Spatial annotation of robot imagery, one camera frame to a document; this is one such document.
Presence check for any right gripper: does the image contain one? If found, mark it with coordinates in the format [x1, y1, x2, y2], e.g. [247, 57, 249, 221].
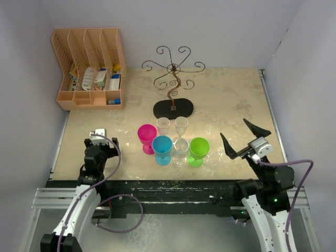
[220, 118, 270, 183]

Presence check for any clear tall flute glass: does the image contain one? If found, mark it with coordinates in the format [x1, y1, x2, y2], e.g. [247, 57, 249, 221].
[175, 117, 188, 140]

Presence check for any clear short wine glass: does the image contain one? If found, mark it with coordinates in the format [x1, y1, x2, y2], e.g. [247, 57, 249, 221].
[156, 117, 170, 135]

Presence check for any pink plastic wine glass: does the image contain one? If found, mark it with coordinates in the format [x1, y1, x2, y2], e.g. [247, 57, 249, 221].
[137, 124, 157, 155]

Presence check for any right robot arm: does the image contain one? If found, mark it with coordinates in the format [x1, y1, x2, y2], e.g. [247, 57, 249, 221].
[222, 119, 297, 251]

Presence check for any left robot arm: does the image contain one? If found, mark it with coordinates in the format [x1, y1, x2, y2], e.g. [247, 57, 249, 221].
[40, 138, 120, 251]

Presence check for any green plastic wine glass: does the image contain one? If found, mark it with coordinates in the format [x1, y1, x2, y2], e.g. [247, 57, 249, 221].
[187, 137, 210, 167]

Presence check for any clear front wine glass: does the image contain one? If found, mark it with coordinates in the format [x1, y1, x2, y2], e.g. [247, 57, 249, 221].
[173, 138, 189, 167]

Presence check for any metal wine glass rack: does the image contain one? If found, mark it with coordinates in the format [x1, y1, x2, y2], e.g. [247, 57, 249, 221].
[141, 45, 195, 120]

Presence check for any blue plastic wine glass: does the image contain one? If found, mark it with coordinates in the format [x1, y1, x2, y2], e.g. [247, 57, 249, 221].
[152, 135, 173, 166]

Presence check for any blue capped small bottle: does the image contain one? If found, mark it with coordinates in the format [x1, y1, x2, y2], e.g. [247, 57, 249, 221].
[108, 99, 121, 105]

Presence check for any blue white box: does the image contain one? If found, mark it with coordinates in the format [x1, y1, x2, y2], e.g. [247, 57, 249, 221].
[108, 73, 121, 91]

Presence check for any yellow small object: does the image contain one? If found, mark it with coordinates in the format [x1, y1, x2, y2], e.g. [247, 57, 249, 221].
[113, 63, 121, 72]

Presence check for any white medicine box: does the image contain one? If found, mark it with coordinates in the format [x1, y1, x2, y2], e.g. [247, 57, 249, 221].
[92, 70, 107, 88]

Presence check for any peach plastic file organizer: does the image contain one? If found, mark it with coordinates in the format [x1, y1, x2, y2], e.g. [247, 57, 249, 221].
[51, 28, 128, 111]

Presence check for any white blister pack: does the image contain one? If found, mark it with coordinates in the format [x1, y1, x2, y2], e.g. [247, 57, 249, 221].
[81, 67, 93, 91]

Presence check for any colourful booklet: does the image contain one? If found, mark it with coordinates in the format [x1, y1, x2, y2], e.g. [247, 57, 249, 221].
[69, 62, 78, 91]

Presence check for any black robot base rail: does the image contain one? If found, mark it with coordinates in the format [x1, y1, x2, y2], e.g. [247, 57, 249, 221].
[101, 180, 248, 218]

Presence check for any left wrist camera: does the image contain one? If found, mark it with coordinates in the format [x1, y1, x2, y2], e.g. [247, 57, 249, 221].
[89, 128, 109, 145]

